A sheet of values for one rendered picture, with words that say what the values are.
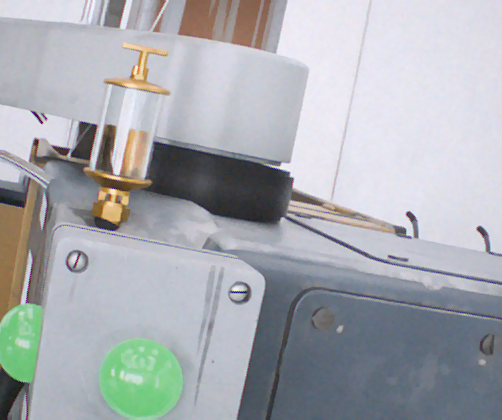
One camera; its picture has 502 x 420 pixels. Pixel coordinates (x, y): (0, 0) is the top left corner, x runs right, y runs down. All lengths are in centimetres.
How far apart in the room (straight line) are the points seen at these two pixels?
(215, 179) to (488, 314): 15
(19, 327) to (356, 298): 14
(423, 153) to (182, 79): 538
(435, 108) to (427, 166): 28
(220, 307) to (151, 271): 3
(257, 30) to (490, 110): 512
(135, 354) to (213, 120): 20
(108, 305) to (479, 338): 17
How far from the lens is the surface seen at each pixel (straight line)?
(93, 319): 43
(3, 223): 86
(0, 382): 50
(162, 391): 43
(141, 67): 51
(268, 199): 61
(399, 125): 593
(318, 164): 583
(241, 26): 99
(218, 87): 60
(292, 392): 50
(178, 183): 60
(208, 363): 44
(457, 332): 52
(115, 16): 103
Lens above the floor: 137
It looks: 3 degrees down
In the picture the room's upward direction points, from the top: 12 degrees clockwise
